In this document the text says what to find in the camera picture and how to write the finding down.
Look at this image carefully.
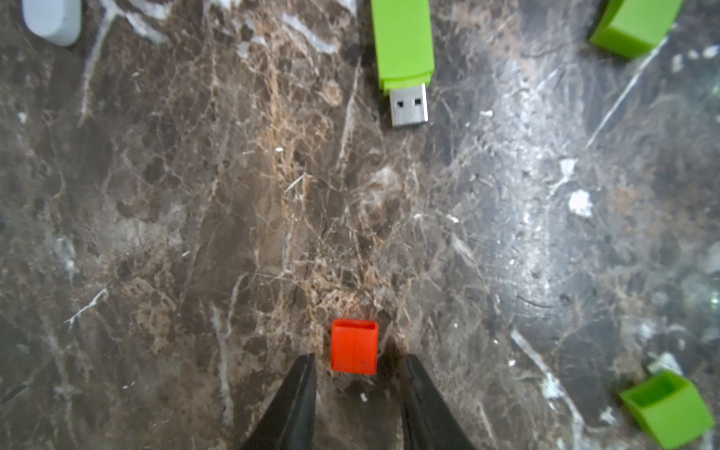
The green usb cap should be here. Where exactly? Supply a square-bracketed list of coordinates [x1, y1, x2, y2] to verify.
[620, 369, 716, 449]
[589, 0, 684, 59]

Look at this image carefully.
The green usb drive uncapped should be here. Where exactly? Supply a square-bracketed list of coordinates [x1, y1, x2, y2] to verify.
[370, 0, 435, 128]

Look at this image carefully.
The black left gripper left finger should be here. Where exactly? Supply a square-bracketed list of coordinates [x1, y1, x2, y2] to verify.
[242, 354, 317, 450]

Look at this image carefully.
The red usb cap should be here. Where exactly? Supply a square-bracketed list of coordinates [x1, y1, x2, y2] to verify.
[331, 318, 379, 375]

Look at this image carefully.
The white rounded usb drive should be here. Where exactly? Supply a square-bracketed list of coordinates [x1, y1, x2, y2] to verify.
[21, 0, 83, 47]

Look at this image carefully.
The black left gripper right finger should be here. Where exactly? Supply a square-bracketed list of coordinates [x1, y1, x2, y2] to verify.
[399, 354, 474, 450]

